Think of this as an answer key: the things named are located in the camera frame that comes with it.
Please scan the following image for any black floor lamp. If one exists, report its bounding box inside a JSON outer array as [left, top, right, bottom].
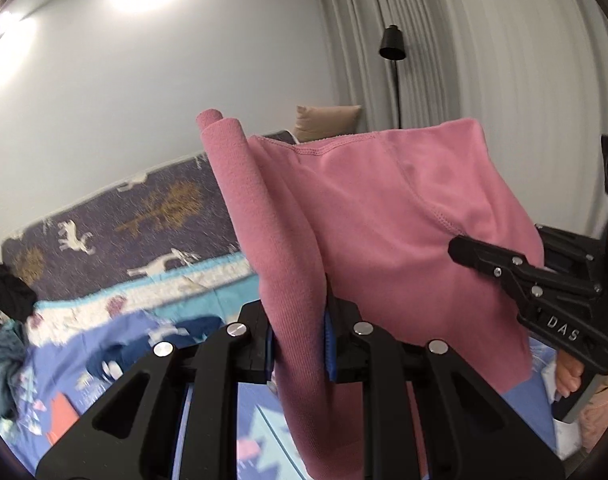
[[379, 24, 409, 128]]

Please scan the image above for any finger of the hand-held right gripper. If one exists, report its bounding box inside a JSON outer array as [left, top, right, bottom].
[[534, 224, 608, 273], [448, 236, 603, 312]]

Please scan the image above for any navy star fleece blanket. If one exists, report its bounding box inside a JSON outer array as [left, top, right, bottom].
[[86, 315, 225, 381]]

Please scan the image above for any grey curtain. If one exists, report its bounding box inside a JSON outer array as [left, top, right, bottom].
[[311, 0, 608, 241]]

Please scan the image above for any person's right hand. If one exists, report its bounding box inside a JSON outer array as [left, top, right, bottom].
[[554, 354, 585, 402]]

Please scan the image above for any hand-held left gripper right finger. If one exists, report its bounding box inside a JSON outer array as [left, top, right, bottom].
[[324, 285, 566, 480]]

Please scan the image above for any pink garment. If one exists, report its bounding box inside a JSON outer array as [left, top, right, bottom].
[[196, 108, 545, 480]]

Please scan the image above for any purple printed bedsheet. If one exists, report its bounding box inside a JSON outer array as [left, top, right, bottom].
[[14, 310, 560, 480]]

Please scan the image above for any teal knit blanket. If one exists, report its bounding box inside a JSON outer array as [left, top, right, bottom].
[[0, 327, 27, 421]]

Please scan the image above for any black clothes pile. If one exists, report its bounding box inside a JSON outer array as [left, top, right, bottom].
[[0, 255, 37, 323]]

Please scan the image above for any tan pillow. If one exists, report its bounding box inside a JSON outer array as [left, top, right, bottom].
[[293, 105, 362, 143]]

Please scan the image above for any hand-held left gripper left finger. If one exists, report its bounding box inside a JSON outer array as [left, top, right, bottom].
[[36, 302, 275, 480]]

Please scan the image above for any dark deer print mattress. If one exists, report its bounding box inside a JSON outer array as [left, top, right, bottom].
[[1, 130, 295, 301]]

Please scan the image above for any folded coral cloth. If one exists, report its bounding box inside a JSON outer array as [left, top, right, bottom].
[[46, 392, 79, 446]]

